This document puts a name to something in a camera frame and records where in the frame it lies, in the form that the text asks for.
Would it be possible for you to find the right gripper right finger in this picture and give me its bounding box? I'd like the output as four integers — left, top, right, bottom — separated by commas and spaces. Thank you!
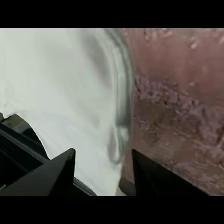
131, 148, 209, 197

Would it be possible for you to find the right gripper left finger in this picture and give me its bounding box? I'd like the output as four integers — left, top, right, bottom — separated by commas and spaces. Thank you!
0, 148, 77, 197

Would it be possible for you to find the white garment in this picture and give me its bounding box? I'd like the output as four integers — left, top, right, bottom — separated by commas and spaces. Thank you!
0, 28, 135, 197

